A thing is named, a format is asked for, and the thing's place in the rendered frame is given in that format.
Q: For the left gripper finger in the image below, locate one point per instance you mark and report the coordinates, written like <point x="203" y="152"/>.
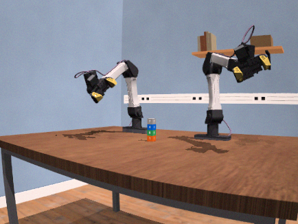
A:
<point x="265" y="62"/>
<point x="238" y="74"/>

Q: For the blue block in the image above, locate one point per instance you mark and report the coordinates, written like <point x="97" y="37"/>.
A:
<point x="151" y="127"/>

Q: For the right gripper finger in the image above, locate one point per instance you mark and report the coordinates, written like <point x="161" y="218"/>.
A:
<point x="111" y="81"/>
<point x="98" y="97"/>

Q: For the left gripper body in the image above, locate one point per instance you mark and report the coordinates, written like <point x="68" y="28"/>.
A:
<point x="251" y="67"/>

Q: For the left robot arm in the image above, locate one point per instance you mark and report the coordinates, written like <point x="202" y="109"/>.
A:
<point x="214" y="113"/>

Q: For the orange block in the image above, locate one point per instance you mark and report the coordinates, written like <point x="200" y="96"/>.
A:
<point x="151" y="138"/>

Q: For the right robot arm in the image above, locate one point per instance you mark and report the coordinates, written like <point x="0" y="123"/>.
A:
<point x="134" y="108"/>

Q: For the green block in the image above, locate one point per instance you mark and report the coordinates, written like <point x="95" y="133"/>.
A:
<point x="151" y="133"/>

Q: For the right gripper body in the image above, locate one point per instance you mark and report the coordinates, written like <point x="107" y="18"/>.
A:
<point x="100" y="88"/>

